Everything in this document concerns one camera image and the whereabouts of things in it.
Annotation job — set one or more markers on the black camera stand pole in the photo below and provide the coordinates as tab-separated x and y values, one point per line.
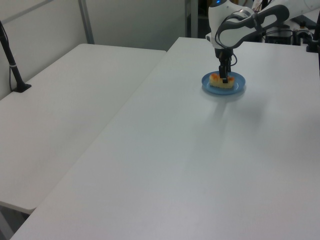
11	62

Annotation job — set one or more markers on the grey metal partition post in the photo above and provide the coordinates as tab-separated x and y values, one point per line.
191	17

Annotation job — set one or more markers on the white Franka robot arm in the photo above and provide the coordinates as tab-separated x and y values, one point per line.
235	27

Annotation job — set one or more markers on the black clamp camera stand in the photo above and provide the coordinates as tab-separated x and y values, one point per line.
314	37

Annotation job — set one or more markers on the blue round plate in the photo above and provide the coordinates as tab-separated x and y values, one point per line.
212	88

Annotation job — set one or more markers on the black device with knob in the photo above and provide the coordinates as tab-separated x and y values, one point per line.
301	35

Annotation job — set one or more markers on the grey metal frame post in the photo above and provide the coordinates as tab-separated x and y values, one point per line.
86	21

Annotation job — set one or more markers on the black keyboard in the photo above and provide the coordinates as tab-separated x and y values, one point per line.
306	20

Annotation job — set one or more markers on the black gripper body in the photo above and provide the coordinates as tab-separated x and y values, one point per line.
223	53

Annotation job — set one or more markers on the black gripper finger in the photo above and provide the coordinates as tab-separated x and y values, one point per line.
223	74
228	67

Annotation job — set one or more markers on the white side table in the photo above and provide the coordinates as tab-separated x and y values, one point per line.
62	120

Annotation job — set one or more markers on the toy bread with orange crust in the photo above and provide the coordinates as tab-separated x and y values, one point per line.
220	82

